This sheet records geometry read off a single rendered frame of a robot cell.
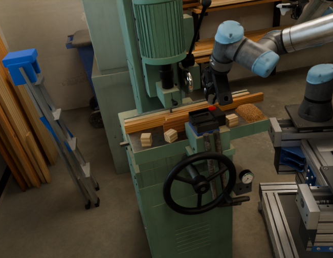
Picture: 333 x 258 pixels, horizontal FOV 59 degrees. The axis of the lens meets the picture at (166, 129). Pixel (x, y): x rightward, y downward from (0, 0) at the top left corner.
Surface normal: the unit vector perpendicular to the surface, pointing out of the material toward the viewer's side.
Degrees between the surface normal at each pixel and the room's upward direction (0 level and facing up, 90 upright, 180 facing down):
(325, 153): 0
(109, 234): 1
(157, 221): 90
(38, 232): 0
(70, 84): 90
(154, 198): 90
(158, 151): 90
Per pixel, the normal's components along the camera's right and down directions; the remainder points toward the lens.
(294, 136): -0.08, 0.53
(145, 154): 0.26, 0.48
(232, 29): 0.04, -0.49
